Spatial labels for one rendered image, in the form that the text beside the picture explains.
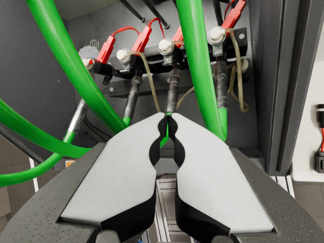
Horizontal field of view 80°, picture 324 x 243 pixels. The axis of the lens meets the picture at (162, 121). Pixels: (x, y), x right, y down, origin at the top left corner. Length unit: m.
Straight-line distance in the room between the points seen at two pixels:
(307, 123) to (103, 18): 0.68
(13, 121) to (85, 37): 0.65
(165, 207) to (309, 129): 1.14
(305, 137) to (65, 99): 0.71
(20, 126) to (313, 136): 0.44
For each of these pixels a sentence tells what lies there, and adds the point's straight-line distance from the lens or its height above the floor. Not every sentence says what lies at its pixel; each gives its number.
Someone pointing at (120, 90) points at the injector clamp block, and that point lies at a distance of 0.51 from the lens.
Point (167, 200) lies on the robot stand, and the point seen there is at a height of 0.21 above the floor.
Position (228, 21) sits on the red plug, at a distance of 0.35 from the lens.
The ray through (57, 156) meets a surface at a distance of 0.34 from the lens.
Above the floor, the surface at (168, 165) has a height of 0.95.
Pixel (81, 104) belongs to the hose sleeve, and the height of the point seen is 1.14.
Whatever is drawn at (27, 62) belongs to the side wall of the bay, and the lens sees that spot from 0.73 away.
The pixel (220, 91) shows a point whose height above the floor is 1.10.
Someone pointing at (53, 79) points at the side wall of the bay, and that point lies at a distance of 0.77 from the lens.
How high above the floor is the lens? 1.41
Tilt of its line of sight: 69 degrees down
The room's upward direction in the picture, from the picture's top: 99 degrees counter-clockwise
